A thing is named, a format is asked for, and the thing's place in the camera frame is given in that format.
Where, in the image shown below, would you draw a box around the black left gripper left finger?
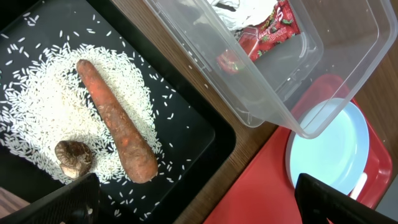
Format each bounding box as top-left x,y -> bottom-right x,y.
1,173 -> 100,224

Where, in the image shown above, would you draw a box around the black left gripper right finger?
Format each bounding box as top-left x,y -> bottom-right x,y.
294,173 -> 397,224

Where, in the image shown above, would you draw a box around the white plastic spoon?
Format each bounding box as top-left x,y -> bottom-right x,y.
349,172 -> 368,200

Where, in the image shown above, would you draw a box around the brown food scrap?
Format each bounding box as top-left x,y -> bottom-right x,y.
55,141 -> 93,180

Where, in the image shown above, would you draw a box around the light blue plate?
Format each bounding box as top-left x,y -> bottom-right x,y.
285,102 -> 370,195

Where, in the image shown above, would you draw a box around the orange carrot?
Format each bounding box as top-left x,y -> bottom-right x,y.
76,59 -> 158,184

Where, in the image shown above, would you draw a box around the white rice grains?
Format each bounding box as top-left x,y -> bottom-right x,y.
0,12 -> 193,218

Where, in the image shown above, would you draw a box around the red snack wrapper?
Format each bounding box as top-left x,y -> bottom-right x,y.
229,0 -> 301,62

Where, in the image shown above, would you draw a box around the white tissue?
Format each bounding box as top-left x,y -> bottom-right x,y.
208,0 -> 277,31

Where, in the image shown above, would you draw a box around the red serving tray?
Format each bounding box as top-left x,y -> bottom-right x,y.
202,73 -> 394,224

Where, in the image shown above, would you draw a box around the black tray bin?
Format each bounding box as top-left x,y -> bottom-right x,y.
1,1 -> 236,223

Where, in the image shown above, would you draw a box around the clear plastic bin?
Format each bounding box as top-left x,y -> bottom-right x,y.
147,0 -> 397,139

